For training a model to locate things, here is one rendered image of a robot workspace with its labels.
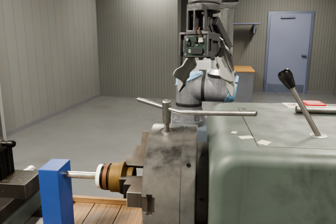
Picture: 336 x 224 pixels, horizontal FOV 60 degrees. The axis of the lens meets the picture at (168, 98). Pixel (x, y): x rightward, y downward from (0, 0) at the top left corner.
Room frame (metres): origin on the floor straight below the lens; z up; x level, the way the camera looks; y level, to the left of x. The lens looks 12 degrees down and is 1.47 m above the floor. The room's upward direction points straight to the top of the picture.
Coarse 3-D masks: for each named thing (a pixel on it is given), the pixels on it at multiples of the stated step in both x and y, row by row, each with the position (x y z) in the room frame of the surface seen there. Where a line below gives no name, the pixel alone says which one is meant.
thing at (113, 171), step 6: (114, 162) 0.78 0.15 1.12; (120, 162) 0.78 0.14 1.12; (102, 168) 0.76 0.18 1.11; (108, 168) 0.77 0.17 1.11; (114, 168) 0.76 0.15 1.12; (120, 168) 0.75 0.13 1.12; (126, 168) 0.77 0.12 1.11; (132, 168) 0.77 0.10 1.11; (102, 174) 0.75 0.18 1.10; (108, 174) 0.75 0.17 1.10; (114, 174) 0.74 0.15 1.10; (120, 174) 0.74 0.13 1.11; (126, 174) 0.75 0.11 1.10; (132, 174) 0.75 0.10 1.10; (102, 180) 0.74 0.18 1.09; (108, 180) 0.74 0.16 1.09; (114, 180) 0.74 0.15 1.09; (102, 186) 0.75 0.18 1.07; (108, 186) 0.74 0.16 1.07; (114, 186) 0.74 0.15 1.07
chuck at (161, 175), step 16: (160, 128) 0.74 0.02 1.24; (176, 128) 0.74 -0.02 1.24; (160, 144) 0.68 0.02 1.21; (176, 144) 0.68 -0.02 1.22; (144, 160) 0.65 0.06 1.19; (160, 160) 0.65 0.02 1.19; (176, 160) 0.64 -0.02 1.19; (144, 176) 0.63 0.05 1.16; (160, 176) 0.63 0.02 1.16; (176, 176) 0.62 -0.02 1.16; (144, 192) 0.62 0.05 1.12; (160, 192) 0.61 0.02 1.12; (176, 192) 0.61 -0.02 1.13; (160, 208) 0.61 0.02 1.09; (176, 208) 0.60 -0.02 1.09
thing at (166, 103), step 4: (164, 100) 0.72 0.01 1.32; (168, 100) 0.72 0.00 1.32; (164, 104) 0.71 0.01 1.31; (168, 104) 0.71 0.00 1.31; (164, 108) 0.71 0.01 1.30; (164, 112) 0.71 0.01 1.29; (168, 112) 0.71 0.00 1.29; (164, 116) 0.72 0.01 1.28; (168, 116) 0.72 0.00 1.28; (164, 120) 0.72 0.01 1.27; (168, 120) 0.72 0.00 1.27; (164, 124) 0.73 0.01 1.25; (168, 124) 0.73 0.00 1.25; (164, 128) 0.73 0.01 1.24; (168, 128) 0.73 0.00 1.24
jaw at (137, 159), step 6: (144, 132) 0.83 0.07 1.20; (144, 138) 0.82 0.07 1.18; (144, 144) 0.81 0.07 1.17; (138, 150) 0.80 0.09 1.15; (144, 150) 0.80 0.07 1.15; (126, 156) 0.79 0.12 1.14; (132, 156) 0.79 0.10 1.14; (138, 156) 0.79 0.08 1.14; (126, 162) 0.78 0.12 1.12; (132, 162) 0.78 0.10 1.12; (138, 162) 0.78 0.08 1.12
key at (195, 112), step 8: (152, 104) 0.74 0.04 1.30; (160, 104) 0.73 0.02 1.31; (176, 112) 0.70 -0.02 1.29; (184, 112) 0.68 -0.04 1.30; (192, 112) 0.67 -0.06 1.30; (200, 112) 0.65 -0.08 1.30; (208, 112) 0.64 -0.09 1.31; (216, 112) 0.62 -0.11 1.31; (224, 112) 0.61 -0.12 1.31; (232, 112) 0.60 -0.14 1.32; (240, 112) 0.59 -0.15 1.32; (248, 112) 0.58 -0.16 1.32; (256, 112) 0.57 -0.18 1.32
